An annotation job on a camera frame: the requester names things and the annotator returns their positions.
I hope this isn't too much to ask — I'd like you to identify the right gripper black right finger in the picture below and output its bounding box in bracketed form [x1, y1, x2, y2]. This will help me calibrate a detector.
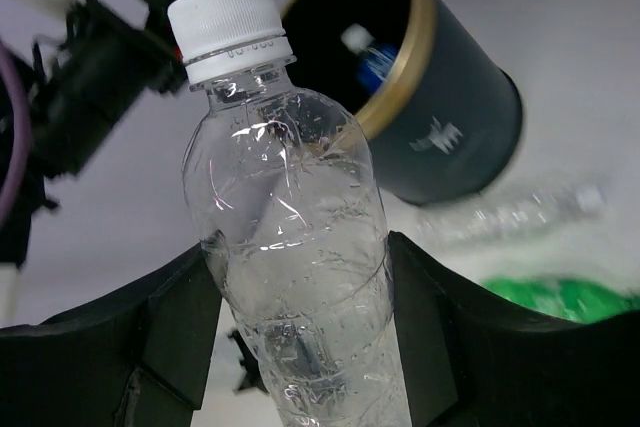
[388, 232, 639, 427]

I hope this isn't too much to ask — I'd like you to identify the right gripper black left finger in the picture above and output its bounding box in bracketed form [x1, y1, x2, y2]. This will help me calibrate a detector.
[1, 246, 221, 426]

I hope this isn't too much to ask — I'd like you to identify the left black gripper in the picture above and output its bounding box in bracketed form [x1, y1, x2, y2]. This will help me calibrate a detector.
[32, 0, 175, 180]

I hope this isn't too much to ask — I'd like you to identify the clear plastic bottle white cap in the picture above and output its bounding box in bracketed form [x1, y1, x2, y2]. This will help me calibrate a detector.
[415, 180, 606, 251]

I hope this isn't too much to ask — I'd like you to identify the clear plastic bottle unlabelled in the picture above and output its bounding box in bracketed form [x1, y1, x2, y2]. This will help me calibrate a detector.
[168, 0, 411, 426]

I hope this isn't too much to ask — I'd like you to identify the clear bottle blue label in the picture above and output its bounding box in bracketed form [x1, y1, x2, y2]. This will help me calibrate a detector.
[341, 24, 398, 95]

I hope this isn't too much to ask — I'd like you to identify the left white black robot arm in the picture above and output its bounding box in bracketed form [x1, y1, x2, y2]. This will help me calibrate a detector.
[1, 0, 186, 325]

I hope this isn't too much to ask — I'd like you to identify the dark bin with gold rim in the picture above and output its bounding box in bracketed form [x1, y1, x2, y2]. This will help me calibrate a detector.
[282, 0, 524, 205]

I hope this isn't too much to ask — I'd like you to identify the green plastic bottle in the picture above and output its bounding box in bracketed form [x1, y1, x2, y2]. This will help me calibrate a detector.
[482, 276, 639, 324]

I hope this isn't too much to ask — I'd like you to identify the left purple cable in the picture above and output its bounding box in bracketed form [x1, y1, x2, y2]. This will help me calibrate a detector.
[0, 41, 34, 228]

